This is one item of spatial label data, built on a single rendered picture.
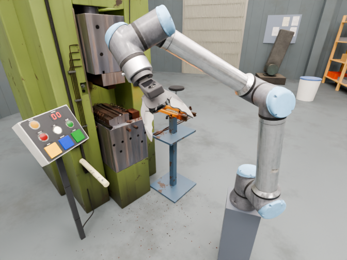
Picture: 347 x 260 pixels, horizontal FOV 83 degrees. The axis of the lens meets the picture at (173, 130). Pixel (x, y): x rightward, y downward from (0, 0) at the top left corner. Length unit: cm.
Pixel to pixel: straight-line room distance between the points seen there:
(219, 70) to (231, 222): 103
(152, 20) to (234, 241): 148
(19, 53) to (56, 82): 48
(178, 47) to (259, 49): 845
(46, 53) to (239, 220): 172
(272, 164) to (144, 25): 82
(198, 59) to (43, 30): 113
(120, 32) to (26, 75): 151
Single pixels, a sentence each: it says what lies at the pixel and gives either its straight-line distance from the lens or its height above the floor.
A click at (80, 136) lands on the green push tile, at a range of 151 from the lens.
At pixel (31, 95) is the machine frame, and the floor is 116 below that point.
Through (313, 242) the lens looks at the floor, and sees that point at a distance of 233.
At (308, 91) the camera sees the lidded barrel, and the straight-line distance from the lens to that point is 640.
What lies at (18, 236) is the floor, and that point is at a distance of 245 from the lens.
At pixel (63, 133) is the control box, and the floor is 106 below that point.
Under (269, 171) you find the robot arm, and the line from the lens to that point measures 109.
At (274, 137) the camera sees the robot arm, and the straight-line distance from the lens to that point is 98.
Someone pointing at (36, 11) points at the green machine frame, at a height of 177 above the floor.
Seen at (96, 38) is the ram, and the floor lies 161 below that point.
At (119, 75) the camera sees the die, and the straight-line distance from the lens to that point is 173.
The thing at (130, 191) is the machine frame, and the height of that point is 17.
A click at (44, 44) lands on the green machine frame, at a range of 166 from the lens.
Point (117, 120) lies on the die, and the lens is 181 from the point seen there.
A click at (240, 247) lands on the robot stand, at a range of 171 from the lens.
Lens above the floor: 164
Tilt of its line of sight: 26 degrees down
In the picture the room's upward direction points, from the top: straight up
